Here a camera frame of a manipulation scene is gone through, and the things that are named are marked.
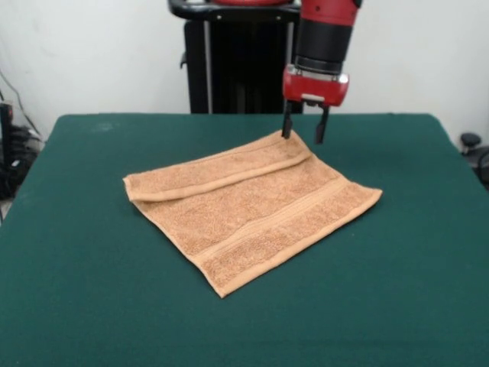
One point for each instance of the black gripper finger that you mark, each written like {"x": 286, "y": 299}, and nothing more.
{"x": 286, "y": 122}
{"x": 321, "y": 128}

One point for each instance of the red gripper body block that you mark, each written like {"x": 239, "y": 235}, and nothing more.
{"x": 315, "y": 89}

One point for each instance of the tan terry towel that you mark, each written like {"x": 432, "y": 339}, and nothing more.
{"x": 256, "y": 218}

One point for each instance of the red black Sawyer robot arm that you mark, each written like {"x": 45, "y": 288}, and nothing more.
{"x": 324, "y": 38}

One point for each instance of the black office chair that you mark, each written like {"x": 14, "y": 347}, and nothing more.
{"x": 477, "y": 153}

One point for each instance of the dark green table cloth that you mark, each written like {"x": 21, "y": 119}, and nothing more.
{"x": 114, "y": 306}

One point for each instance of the black electronics box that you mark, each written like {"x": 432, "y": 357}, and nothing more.
{"x": 5, "y": 126}

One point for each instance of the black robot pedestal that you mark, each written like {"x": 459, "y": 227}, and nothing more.
{"x": 237, "y": 69}

